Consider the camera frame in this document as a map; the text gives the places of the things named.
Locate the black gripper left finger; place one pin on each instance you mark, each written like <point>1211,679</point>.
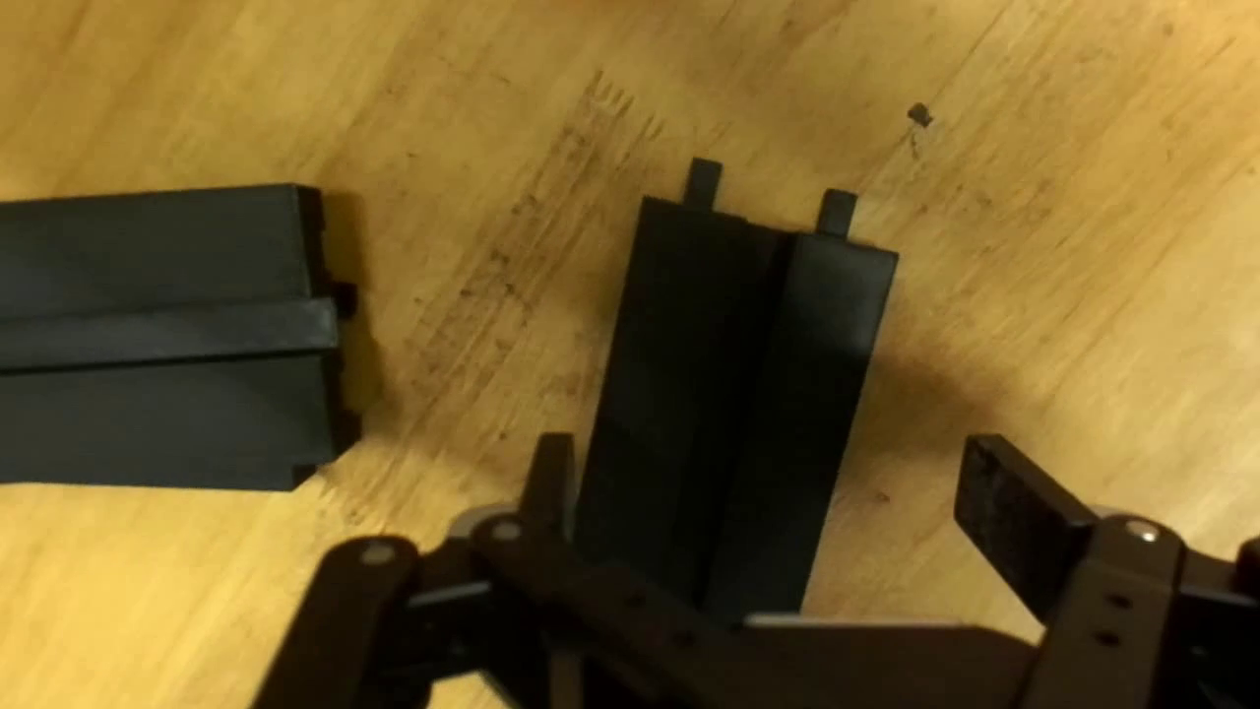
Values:
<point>378,603</point>

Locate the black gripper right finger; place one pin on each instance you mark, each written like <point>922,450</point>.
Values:
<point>1117,603</point>

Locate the black grooved pad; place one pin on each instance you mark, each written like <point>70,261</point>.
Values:
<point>733,397</point>
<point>158,261</point>

